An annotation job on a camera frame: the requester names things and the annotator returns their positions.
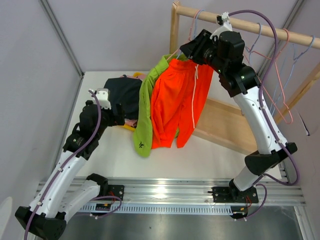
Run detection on wooden tray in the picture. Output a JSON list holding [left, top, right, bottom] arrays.
[[193, 98, 257, 155]]

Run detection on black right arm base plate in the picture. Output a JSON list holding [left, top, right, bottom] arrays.
[[208, 186, 259, 204]]

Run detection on dark navy shorts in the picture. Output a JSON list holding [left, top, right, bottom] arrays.
[[104, 75, 142, 120]]

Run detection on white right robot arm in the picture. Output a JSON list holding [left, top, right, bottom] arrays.
[[179, 29, 298, 203]]

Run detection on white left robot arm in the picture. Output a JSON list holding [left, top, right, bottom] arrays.
[[15, 100, 125, 240]]

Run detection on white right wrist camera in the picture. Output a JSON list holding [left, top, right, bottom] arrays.
[[209, 11, 233, 40]]

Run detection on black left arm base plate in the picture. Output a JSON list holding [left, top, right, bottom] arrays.
[[106, 184, 125, 200]]

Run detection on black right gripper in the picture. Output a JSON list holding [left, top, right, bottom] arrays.
[[179, 29, 226, 75]]

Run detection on orange shorts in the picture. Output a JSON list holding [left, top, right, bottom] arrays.
[[150, 59, 214, 149]]

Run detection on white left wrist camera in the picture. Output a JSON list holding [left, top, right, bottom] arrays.
[[88, 88, 112, 110]]

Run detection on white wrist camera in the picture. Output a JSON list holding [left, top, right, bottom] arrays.
[[209, 11, 233, 40], [88, 88, 112, 110]]

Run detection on aluminium mounting rail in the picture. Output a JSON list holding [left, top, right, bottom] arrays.
[[33, 177, 307, 216]]

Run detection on pink patterned shorts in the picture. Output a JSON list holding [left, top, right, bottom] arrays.
[[120, 72, 147, 128]]

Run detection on lime green shorts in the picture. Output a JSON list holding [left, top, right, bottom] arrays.
[[133, 54, 177, 158]]

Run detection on blue wire hanger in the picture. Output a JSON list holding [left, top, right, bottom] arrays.
[[176, 9, 206, 62], [269, 34, 315, 118], [243, 22, 280, 118]]

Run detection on wooden clothes rack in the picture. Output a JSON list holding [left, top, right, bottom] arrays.
[[169, 0, 320, 123]]

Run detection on yellow plastic tray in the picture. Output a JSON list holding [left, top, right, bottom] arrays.
[[123, 72, 146, 131]]

